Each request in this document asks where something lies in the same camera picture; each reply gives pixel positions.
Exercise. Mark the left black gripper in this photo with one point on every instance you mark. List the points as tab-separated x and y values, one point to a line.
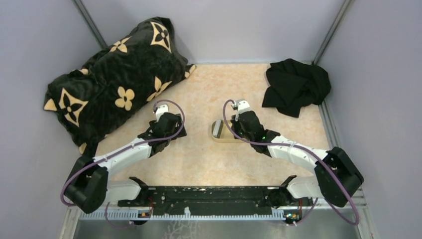
179	121

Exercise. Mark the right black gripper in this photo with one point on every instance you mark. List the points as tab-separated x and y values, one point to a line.
235	124

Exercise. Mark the beige oval tray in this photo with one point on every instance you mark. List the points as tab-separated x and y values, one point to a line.
226	136

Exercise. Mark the brown leather card holder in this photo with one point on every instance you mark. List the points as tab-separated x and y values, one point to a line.
217	127

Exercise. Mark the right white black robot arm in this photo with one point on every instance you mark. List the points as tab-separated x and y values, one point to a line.
334	176

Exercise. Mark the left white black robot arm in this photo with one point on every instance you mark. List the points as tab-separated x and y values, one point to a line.
89	184

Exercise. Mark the crumpled black cloth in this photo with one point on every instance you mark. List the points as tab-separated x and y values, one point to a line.
294	85

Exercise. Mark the black floral plush pillow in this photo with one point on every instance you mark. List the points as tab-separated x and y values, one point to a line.
112	85

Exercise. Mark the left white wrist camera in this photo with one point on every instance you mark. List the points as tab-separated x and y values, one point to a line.
160	109

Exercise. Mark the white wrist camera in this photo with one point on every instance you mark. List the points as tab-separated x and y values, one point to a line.
160	109
241	106

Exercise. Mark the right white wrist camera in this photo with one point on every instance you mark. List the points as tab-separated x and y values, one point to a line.
241	106

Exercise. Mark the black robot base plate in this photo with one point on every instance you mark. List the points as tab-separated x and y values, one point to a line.
214	201

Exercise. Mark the white toothed cable rail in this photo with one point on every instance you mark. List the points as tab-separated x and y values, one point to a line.
134	214

